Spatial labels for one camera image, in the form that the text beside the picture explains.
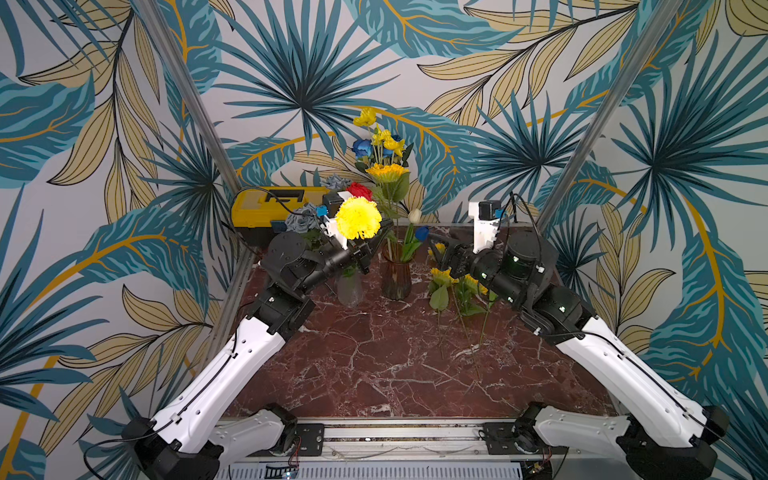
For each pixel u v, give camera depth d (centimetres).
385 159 79
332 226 46
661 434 39
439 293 95
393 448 73
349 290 95
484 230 51
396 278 95
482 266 51
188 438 37
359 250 48
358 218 45
